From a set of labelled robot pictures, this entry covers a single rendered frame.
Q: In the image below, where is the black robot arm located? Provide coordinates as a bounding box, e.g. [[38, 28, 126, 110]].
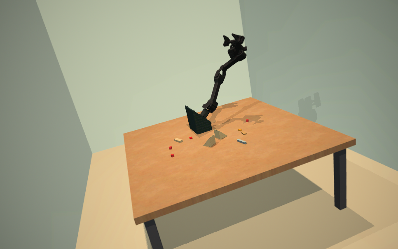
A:
[[200, 45, 247, 118]]

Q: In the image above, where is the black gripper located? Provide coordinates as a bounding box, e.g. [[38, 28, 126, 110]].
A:
[[223, 33, 245, 50]]

